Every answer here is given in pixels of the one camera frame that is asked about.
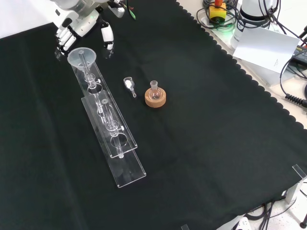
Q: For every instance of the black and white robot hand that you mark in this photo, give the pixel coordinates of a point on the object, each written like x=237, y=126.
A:
x=81, y=22

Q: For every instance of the translucent plastic funnel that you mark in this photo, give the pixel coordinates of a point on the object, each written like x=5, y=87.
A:
x=76, y=60

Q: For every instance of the small glass weighing funnel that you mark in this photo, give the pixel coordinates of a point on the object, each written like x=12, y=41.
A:
x=128, y=83

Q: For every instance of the clear acrylic funnel stand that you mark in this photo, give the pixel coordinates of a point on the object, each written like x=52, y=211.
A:
x=124, y=165

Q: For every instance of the small round-bottom glass flask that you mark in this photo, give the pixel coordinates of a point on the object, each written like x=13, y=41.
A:
x=154, y=93

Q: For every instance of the yellow stop button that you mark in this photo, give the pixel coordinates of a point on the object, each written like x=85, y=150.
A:
x=217, y=12

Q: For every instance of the black scalloped bench cloth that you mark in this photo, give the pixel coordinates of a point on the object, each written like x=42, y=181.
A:
x=192, y=143

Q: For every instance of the pale white board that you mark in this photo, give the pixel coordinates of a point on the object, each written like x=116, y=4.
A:
x=263, y=45

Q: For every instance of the black power adapter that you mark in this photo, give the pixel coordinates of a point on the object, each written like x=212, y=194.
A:
x=301, y=54

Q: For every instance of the clear tape strip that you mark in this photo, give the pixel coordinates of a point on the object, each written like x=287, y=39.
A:
x=185, y=226

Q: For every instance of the white power strip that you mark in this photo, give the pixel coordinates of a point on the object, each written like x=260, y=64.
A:
x=242, y=224

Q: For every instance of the clear corner clamp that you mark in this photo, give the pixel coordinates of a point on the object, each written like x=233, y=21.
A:
x=299, y=171

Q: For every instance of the aluminium bench leg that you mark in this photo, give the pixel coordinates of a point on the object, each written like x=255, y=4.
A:
x=293, y=191

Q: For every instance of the black tripod leg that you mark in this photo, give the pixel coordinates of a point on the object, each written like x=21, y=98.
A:
x=303, y=221

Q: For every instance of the grey wrist camera housing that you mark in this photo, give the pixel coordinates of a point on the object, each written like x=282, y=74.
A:
x=117, y=10

